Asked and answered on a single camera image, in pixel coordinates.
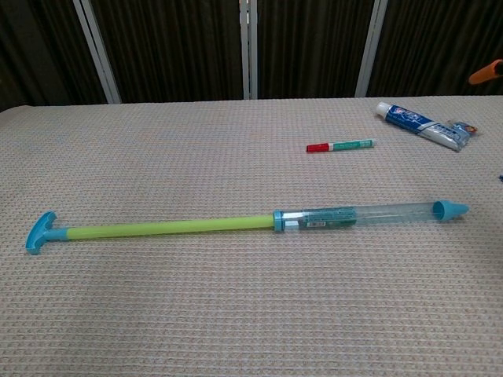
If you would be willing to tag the blue and white toothpaste tube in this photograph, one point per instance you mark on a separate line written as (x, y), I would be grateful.
(412, 121)

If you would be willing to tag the white marker with red cap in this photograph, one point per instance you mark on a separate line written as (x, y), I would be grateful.
(346, 145)

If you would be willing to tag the blue green water pump toy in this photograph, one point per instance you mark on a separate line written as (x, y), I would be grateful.
(157, 227)

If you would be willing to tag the small blue snack packet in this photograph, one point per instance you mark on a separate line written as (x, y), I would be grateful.
(470, 127)

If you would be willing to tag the white screen frame post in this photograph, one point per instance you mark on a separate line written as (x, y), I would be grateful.
(98, 55)
(247, 51)
(371, 47)

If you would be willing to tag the dark pleated screen curtain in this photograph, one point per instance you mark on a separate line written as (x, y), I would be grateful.
(169, 47)
(310, 47)
(39, 47)
(432, 39)

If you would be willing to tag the beige woven tablecloth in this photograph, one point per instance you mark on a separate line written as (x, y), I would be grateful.
(118, 157)

